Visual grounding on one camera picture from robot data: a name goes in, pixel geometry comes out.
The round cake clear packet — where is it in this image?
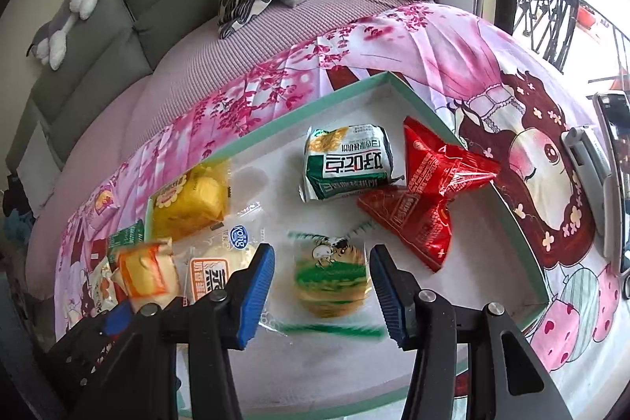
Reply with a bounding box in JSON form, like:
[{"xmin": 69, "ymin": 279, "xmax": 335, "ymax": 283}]
[{"xmin": 288, "ymin": 230, "xmax": 387, "ymax": 338}]

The yellow cake packet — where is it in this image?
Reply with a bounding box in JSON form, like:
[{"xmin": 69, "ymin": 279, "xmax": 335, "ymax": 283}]
[{"xmin": 150, "ymin": 159, "xmax": 232, "ymax": 242}]

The teal shallow cardboard box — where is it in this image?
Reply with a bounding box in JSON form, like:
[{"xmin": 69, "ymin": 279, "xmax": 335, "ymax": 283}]
[{"xmin": 144, "ymin": 72, "xmax": 550, "ymax": 418}]

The cream bun clear packet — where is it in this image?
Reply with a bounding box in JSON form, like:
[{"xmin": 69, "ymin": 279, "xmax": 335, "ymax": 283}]
[{"xmin": 174, "ymin": 211, "xmax": 276, "ymax": 318}]

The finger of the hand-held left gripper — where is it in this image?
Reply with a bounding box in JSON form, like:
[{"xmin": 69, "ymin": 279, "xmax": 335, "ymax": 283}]
[
  {"xmin": 101, "ymin": 301, "xmax": 135, "ymax": 338},
  {"xmin": 44, "ymin": 319, "xmax": 130, "ymax": 394}
]

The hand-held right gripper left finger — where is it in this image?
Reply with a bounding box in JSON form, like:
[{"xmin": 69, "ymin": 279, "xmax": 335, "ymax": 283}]
[{"xmin": 64, "ymin": 243, "xmax": 276, "ymax": 420}]

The white green snack packet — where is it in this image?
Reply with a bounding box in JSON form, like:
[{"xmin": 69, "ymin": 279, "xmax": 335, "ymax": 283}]
[{"xmin": 299, "ymin": 124, "xmax": 402, "ymax": 203}]

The grey sofa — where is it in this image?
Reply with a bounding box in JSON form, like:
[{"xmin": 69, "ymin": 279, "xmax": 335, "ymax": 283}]
[{"xmin": 5, "ymin": 0, "xmax": 489, "ymax": 175}]

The red snack packet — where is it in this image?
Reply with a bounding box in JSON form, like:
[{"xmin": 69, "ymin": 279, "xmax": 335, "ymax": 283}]
[
  {"xmin": 402, "ymin": 116, "xmax": 502, "ymax": 209},
  {"xmin": 357, "ymin": 186, "xmax": 456, "ymax": 273}
]

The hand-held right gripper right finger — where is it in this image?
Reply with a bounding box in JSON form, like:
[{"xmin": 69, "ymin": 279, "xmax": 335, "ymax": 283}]
[{"xmin": 369, "ymin": 244, "xmax": 574, "ymax": 420}]

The pink printed blanket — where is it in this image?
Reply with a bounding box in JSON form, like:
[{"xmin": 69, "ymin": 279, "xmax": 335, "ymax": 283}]
[{"xmin": 53, "ymin": 2, "xmax": 630, "ymax": 406}]

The white cushion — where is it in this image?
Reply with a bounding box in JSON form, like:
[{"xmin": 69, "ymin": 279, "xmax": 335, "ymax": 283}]
[{"xmin": 17, "ymin": 124, "xmax": 63, "ymax": 205}]

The pink bed sheet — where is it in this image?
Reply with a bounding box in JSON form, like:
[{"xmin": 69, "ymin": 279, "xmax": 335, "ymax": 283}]
[{"xmin": 27, "ymin": 0, "xmax": 419, "ymax": 303}]

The orange snack packet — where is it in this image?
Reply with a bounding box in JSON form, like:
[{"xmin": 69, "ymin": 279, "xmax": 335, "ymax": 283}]
[{"xmin": 115, "ymin": 240, "xmax": 181, "ymax": 313}]

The dark cloth pile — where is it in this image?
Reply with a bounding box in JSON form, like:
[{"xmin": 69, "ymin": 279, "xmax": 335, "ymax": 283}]
[{"xmin": 2, "ymin": 171, "xmax": 35, "ymax": 250}]

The dark green snack packet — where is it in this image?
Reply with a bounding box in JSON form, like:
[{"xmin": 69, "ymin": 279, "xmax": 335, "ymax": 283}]
[{"xmin": 106, "ymin": 220, "xmax": 146, "ymax": 253}]

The grey white plush toy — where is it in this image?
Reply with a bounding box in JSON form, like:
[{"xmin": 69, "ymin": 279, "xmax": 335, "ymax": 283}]
[{"xmin": 26, "ymin": 0, "xmax": 103, "ymax": 71}]

